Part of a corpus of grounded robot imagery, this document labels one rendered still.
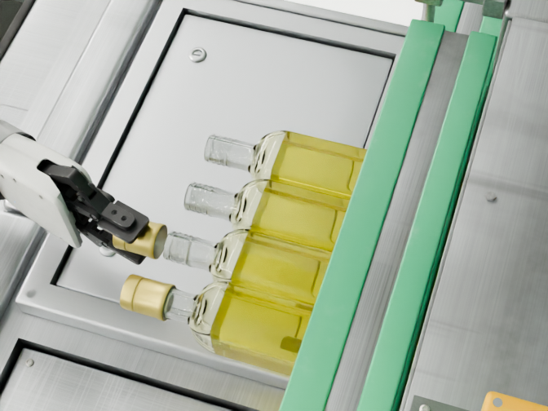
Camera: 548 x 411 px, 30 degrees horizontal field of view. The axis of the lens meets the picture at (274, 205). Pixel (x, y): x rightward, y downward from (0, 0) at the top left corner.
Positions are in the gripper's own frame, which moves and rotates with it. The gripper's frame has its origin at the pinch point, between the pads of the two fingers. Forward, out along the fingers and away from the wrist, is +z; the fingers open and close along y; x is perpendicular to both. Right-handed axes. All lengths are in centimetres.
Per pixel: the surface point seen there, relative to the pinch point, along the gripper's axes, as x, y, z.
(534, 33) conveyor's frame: 29.2, 15.7, 26.5
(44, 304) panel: -7.6, -11.9, -8.4
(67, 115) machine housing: 13.6, -12.7, -22.7
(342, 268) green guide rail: 1.5, 13.8, 23.6
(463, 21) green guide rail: 36.8, 4.1, 16.8
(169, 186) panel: 11.8, -12.5, -5.9
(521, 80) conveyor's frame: 24.0, 15.7, 27.8
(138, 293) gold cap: -5.2, 1.5, 5.5
